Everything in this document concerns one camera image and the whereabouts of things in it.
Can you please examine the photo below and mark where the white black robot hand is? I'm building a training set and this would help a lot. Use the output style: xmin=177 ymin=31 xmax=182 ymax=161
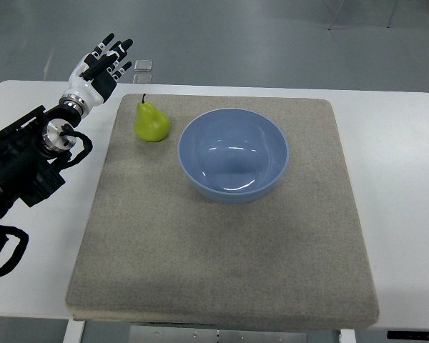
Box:
xmin=59 ymin=33 xmax=133 ymax=118

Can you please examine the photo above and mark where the green pear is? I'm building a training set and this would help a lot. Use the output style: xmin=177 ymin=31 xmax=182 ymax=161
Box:
xmin=134 ymin=94 xmax=170 ymax=142

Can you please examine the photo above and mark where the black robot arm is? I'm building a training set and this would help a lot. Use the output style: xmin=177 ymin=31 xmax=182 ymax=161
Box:
xmin=0 ymin=104 xmax=93 ymax=219

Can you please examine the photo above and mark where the blue ceramic bowl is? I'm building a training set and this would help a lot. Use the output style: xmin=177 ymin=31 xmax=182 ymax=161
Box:
xmin=177 ymin=108 xmax=290 ymax=204

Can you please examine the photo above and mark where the lower floor socket plate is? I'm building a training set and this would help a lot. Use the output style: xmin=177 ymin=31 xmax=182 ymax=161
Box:
xmin=133 ymin=74 xmax=152 ymax=84

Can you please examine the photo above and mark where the grey felt mat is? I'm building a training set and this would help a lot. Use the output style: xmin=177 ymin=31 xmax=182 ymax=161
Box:
xmin=66 ymin=94 xmax=379 ymax=331

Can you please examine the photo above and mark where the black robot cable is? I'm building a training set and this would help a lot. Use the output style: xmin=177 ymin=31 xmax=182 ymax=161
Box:
xmin=0 ymin=223 xmax=30 ymax=279

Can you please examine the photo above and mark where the white table frame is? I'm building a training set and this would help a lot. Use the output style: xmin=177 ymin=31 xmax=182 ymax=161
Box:
xmin=62 ymin=317 xmax=357 ymax=343

